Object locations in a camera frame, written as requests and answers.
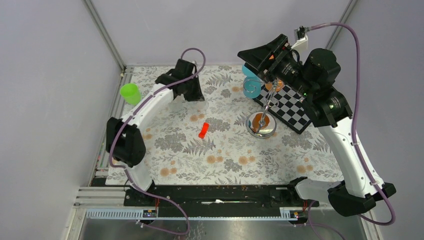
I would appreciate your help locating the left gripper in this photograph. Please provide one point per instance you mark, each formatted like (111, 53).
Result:
(197, 96)

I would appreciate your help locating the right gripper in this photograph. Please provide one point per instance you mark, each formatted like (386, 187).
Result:
(258, 58)

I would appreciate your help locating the blue wine glass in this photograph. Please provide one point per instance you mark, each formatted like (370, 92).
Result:
(252, 84)

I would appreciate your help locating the orange wine glass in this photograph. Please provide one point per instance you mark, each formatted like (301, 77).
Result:
(277, 85)

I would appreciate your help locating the green wine glass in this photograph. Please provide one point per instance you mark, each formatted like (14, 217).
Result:
(130, 93)

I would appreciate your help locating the clear wine glass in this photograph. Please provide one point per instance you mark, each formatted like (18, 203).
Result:
(199, 106)
(177, 104)

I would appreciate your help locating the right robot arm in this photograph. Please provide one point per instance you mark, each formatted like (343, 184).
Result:
(329, 111)

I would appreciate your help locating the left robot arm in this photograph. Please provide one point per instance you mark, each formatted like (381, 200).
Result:
(124, 140)

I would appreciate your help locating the chrome wine glass rack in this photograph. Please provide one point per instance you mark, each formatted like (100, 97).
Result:
(263, 116)

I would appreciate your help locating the small red block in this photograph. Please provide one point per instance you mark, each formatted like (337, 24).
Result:
(204, 130)

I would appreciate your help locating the floral tablecloth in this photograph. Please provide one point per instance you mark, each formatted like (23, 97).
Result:
(228, 154)

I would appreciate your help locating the black white checkerboard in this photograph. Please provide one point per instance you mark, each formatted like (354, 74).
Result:
(288, 107)

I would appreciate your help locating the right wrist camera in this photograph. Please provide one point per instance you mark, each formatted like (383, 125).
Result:
(301, 39)

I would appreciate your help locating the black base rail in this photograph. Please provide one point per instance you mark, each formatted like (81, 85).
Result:
(219, 201)

